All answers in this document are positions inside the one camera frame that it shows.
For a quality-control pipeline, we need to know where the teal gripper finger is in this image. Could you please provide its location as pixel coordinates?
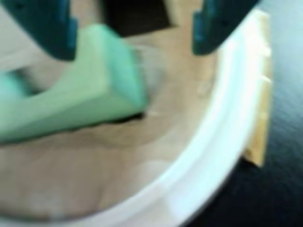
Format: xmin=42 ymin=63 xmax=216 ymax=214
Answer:
xmin=192 ymin=0 xmax=260 ymax=56
xmin=0 ymin=0 xmax=79 ymax=61

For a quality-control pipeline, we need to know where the light green U shape block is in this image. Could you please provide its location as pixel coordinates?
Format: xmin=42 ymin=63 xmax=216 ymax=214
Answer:
xmin=0 ymin=23 xmax=150 ymax=144

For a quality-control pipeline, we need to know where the pale wooden board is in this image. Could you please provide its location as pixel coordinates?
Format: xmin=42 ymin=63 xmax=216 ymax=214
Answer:
xmin=244 ymin=9 xmax=273 ymax=168

